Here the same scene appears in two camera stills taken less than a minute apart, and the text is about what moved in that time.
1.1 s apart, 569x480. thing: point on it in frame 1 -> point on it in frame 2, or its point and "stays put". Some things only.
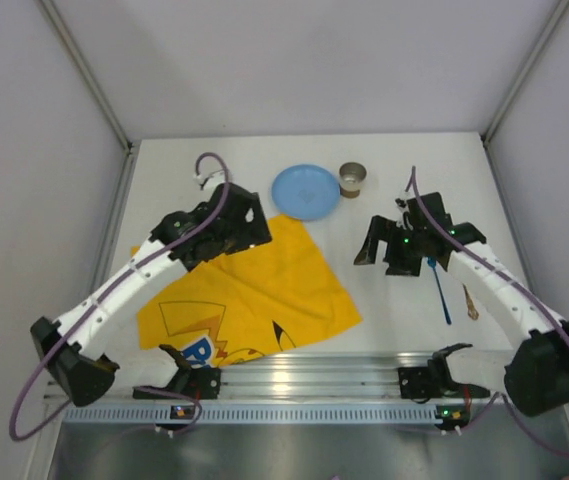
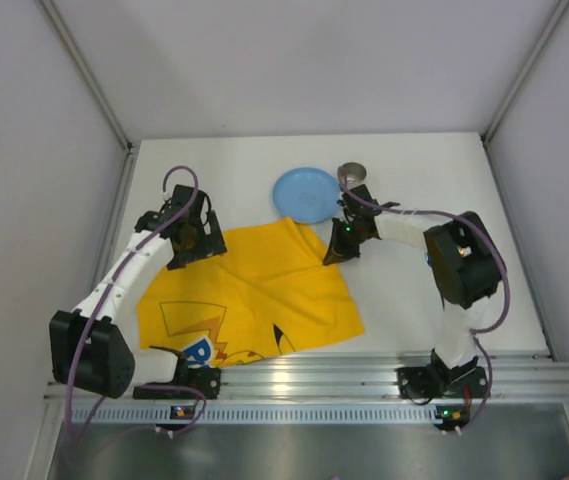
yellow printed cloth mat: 246,301 stays put
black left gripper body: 252,220 -> 204,250
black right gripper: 394,245 -> 346,242
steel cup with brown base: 351,175 stays put
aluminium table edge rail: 318,377 stays put
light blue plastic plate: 305,192 stays put
